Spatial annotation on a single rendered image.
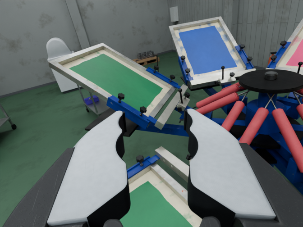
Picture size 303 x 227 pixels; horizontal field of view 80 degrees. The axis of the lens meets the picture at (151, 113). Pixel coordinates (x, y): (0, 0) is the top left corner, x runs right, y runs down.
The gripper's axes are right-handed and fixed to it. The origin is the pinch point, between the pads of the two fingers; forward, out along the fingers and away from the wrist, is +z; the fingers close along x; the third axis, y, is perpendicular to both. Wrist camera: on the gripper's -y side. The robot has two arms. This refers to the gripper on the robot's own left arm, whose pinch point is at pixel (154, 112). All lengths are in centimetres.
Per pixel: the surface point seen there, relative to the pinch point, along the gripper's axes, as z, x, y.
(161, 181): 55, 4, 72
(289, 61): 142, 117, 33
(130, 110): 87, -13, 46
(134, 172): 59, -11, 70
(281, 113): 63, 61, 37
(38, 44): 634, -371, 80
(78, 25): 677, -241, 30
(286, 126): 58, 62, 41
